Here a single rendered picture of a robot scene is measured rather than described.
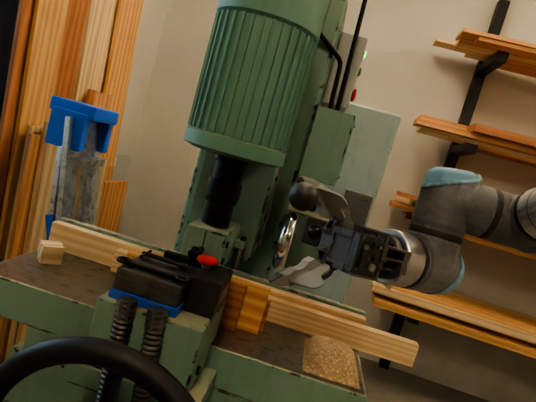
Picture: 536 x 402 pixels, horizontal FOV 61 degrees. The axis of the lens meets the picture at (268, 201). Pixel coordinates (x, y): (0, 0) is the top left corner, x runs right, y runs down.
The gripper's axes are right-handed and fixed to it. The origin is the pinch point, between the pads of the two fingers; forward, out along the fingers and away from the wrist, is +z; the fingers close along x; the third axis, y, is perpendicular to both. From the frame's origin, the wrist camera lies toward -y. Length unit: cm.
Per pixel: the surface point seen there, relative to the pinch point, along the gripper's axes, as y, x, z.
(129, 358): 6.7, 16.4, 19.1
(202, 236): -16.7, 5.6, 2.1
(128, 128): -260, -24, -53
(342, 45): -29, -41, -24
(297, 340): -5.2, 17.5, -13.9
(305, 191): 9.3, -5.3, 5.4
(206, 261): -3.9, 7.2, 7.6
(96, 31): -190, -59, -5
